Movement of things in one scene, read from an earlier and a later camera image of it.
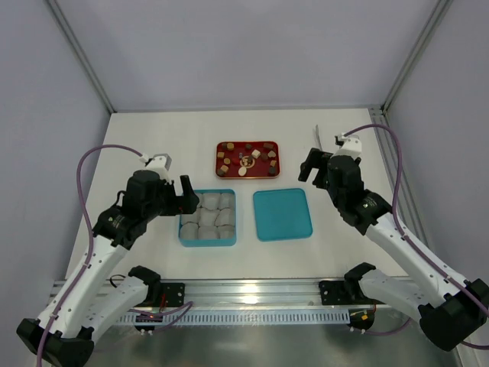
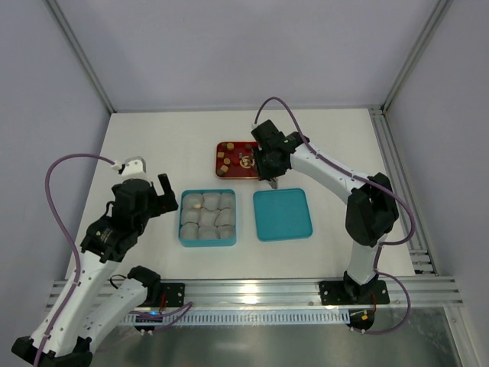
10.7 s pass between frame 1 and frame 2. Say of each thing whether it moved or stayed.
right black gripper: moved
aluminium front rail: stayed
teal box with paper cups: stayed
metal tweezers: moved
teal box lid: stayed
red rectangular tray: stayed
